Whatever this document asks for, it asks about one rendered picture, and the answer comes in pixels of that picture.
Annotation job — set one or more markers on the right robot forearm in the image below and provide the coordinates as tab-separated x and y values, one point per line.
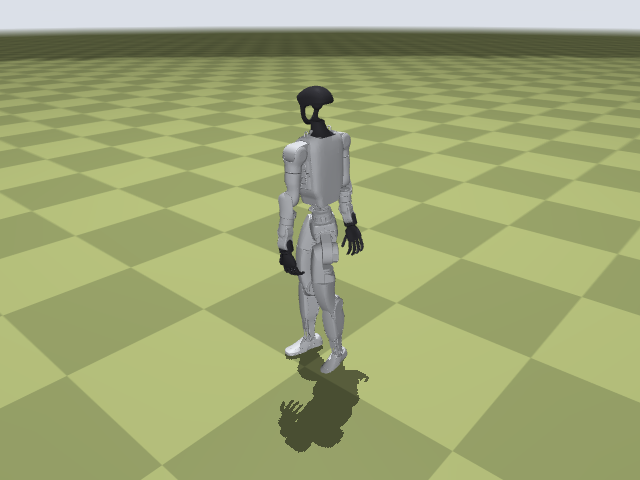
345	205

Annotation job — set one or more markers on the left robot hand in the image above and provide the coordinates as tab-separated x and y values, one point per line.
288	261

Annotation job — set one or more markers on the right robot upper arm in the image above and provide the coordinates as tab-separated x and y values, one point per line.
346	159

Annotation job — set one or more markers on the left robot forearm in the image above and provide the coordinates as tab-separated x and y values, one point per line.
286	223

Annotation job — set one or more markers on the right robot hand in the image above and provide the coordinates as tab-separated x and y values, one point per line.
352	234

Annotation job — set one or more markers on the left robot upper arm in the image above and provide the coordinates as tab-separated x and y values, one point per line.
294	155

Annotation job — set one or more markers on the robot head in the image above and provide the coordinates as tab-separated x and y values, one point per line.
315	96

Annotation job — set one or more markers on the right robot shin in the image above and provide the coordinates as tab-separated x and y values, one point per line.
309	308

